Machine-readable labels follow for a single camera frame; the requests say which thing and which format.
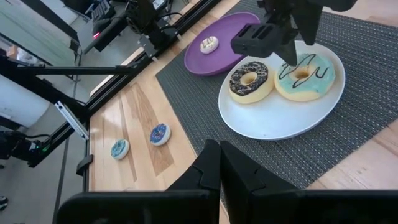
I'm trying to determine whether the large chocolate glazed donut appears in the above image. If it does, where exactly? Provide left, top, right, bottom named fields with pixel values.
left=229, top=61, right=274, bottom=105

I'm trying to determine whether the large mint black-drizzle donut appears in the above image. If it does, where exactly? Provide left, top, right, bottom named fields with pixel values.
left=274, top=53, right=336, bottom=102

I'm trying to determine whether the black floor beam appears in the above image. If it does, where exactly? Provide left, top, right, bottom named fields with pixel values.
left=0, top=55, right=90, bottom=118

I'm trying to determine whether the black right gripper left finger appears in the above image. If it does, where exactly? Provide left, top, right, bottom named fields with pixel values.
left=167, top=139, right=222, bottom=192

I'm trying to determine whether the small white sprinkled donut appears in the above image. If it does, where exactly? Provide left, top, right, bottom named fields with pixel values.
left=199, top=36, right=220, bottom=55

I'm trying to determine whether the white round plate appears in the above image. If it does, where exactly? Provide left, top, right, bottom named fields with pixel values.
left=218, top=40, right=346, bottom=141

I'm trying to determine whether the silver aluminium bar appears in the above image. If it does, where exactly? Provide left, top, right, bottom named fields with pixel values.
left=55, top=100, right=90, bottom=141

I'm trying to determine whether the purple round plate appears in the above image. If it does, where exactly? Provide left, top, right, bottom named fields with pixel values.
left=183, top=11, right=261, bottom=77

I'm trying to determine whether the black device with green light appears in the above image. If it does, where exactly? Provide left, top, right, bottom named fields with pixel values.
left=0, top=130, right=52, bottom=169

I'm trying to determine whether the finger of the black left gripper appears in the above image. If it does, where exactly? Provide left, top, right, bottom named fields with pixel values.
left=294, top=4, right=325, bottom=46
left=275, top=34, right=300, bottom=67

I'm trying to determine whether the small light blue donut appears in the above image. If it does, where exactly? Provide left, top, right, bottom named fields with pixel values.
left=110, top=139, right=130, bottom=161

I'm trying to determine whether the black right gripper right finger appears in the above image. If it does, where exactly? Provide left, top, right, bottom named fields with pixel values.
left=220, top=140, right=299, bottom=224

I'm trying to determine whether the small white sprinkled bowl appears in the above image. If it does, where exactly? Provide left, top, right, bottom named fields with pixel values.
left=149, top=123, right=172, bottom=146

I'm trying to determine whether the grey woven placemat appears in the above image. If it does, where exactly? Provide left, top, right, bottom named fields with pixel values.
left=155, top=0, right=398, bottom=190

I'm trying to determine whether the black aluminium table frame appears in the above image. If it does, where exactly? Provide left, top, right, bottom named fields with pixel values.
left=0, top=0, right=224, bottom=194

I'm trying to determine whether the black box with red light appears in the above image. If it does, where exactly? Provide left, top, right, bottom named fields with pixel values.
left=76, top=14, right=129, bottom=53

